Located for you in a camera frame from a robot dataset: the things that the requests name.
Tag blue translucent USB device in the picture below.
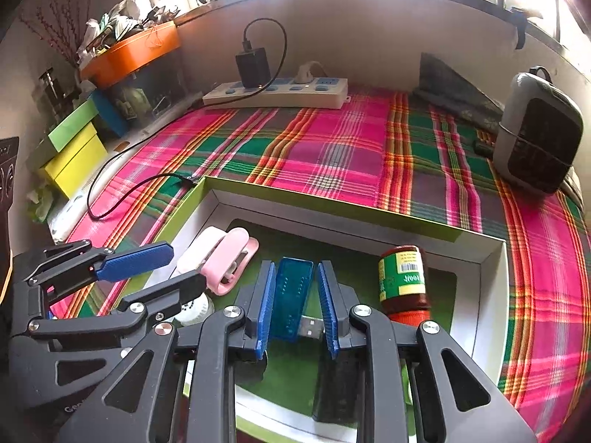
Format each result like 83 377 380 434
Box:
270 257 324 343

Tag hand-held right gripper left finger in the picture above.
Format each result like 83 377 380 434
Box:
55 261 277 443

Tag green gift box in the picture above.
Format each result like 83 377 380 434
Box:
124 175 509 443

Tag orange tray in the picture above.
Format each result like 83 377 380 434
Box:
79 21 181 88

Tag white power strip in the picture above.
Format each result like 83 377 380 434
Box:
202 76 350 110

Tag black charging cable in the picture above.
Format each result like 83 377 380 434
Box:
87 18 288 221

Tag metal and glass jar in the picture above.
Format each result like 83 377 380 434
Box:
37 68 70 116

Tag yellow box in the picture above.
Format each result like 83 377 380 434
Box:
39 122 109 199

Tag pile of clutter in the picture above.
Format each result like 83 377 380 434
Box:
76 0 178 56

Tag blue box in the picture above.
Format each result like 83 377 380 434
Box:
88 90 130 138

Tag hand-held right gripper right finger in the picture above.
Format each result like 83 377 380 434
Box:
316 261 539 443

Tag small white round cap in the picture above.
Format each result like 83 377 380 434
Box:
178 293 215 328

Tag grey space heater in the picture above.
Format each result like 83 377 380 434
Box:
492 67 585 195

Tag black window hook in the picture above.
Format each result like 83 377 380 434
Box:
505 4 546 51

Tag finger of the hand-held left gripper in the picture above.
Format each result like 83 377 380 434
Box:
27 270 207 339
16 239 175 288

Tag white plug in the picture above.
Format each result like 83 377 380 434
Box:
295 60 326 86

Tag light green box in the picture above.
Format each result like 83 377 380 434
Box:
47 99 100 153

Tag plaid blanket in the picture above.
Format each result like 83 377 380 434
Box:
46 87 591 443

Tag glass tank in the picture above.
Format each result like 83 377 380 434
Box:
104 51 190 130

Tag sauce jar with red cap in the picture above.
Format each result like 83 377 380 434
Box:
378 245 432 326

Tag dried red branches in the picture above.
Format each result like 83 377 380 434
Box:
18 0 100 70

